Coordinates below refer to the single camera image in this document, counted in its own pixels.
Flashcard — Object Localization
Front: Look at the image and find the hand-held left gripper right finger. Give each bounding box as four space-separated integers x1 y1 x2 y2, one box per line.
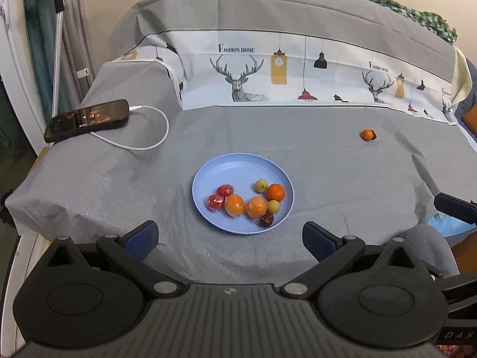
278 221 429 300

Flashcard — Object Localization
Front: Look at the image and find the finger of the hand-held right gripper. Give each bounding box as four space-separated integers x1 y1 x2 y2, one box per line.
427 266 477 307
434 192 477 229

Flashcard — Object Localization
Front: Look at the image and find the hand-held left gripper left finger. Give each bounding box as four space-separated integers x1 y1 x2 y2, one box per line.
35 221 183 300

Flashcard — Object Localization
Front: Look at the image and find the plastic-wrapped orange mandarin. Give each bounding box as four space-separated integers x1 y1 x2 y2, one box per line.
224 194 245 217
246 196 268 220

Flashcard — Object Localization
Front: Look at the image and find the blue plastic plate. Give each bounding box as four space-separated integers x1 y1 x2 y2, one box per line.
192 153 295 236

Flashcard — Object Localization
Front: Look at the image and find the light blue cloth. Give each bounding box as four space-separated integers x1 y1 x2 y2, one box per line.
427 212 475 238

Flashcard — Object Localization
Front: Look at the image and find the red patterned cloth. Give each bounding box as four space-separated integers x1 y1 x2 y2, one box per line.
440 343 477 358

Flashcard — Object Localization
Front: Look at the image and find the orange cushion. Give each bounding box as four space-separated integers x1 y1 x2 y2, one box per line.
461 104 477 135

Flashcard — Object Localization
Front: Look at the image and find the black smartphone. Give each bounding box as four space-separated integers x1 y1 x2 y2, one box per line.
44 99 130 144

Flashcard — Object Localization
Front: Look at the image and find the pale yellow cloth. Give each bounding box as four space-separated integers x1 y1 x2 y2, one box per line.
450 47 475 106

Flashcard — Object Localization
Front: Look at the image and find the speckled white pole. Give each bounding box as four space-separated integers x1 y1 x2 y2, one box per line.
49 0 67 117

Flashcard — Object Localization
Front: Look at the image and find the deer print cloth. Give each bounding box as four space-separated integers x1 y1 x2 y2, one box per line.
151 0 458 44

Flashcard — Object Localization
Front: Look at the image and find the grey curtain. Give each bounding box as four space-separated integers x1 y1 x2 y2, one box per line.
61 0 98 106

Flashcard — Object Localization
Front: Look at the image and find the teal curtain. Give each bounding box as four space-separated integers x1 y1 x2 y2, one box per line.
21 0 57 117

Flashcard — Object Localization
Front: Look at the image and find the white charging cable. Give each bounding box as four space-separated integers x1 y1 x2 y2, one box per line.
89 105 169 152

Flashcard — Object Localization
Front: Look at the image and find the white door frame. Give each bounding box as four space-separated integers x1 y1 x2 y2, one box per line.
0 0 47 153

